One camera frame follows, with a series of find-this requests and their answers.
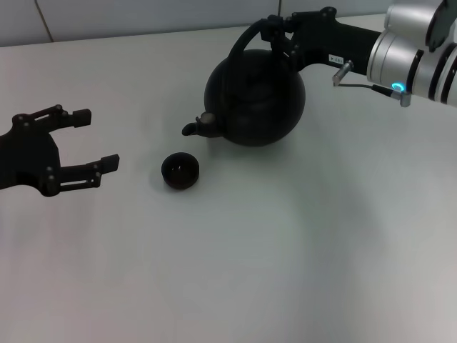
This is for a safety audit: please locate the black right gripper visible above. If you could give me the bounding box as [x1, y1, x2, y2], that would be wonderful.
[259, 6, 383, 75]

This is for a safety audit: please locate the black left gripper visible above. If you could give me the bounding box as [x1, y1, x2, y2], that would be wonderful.
[0, 104, 121, 198]

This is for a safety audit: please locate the black round teapot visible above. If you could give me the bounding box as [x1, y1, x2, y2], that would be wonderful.
[181, 19, 307, 148]

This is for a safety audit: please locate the small dark teacup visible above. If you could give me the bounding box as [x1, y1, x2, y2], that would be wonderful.
[161, 151, 201, 191]

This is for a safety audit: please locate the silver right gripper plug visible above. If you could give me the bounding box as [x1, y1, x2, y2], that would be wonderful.
[331, 59, 355, 86]

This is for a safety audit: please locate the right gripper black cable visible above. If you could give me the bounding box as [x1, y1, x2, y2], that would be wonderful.
[331, 81, 412, 108]

